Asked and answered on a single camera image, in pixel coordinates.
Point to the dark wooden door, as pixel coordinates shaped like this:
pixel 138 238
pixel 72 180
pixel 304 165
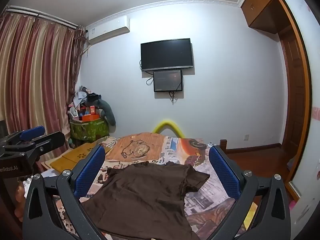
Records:
pixel 293 92

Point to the yellow foam tube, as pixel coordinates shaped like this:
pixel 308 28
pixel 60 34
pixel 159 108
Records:
pixel 157 128

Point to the printed blanket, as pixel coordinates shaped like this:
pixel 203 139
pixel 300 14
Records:
pixel 175 152

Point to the grey plush toy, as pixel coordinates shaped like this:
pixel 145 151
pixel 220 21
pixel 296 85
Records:
pixel 108 112

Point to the orange box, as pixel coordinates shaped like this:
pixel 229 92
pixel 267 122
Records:
pixel 88 118

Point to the wooden overhead cabinet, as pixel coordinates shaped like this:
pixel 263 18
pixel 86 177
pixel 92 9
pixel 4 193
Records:
pixel 262 5

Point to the white wardrobe sliding door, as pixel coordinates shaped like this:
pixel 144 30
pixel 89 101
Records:
pixel 308 55

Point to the small black wall monitor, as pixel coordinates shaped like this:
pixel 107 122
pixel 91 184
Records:
pixel 167 80

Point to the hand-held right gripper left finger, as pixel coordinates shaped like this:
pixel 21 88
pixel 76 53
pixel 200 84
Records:
pixel 90 171

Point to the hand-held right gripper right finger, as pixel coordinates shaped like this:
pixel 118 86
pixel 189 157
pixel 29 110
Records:
pixel 225 172

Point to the wooden bed post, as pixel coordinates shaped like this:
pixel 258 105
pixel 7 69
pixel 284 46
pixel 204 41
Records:
pixel 223 145

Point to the white air conditioner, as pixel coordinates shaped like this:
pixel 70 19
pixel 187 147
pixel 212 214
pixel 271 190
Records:
pixel 110 30

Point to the striped pink curtain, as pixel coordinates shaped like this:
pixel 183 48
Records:
pixel 37 80

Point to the curtain rod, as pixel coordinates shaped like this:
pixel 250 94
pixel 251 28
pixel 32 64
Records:
pixel 42 16

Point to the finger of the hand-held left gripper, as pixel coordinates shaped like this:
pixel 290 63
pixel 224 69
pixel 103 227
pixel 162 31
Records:
pixel 32 132
pixel 51 141

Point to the large black wall television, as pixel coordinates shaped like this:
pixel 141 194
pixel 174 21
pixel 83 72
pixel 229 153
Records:
pixel 167 54

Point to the brown t-shirt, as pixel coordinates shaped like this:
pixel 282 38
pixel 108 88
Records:
pixel 140 195

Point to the green storage box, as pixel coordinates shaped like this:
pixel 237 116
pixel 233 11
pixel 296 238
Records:
pixel 87 130

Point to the pile of clothes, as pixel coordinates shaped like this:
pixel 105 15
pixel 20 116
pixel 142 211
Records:
pixel 82 100

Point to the white wall socket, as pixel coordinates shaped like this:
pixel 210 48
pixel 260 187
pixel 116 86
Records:
pixel 246 137

